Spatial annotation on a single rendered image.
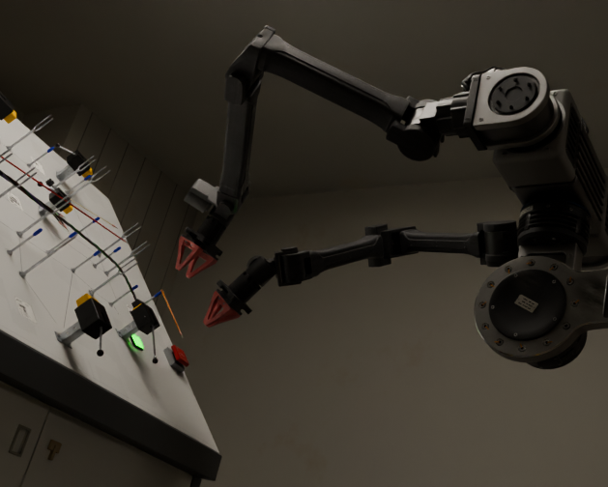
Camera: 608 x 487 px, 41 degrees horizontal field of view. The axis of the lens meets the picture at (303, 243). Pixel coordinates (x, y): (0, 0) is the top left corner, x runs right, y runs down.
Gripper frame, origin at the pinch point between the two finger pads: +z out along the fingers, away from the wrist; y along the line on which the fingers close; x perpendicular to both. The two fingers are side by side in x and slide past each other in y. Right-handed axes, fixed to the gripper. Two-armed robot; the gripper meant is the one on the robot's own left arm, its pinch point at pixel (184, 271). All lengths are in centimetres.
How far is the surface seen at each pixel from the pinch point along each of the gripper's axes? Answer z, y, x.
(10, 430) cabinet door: 44, 40, 16
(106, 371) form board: 28.1, 17.4, 10.2
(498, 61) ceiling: -135, -103, -7
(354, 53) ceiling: -115, -96, -59
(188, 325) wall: 12, -211, -131
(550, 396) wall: -41, -168, 59
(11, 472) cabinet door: 50, 37, 19
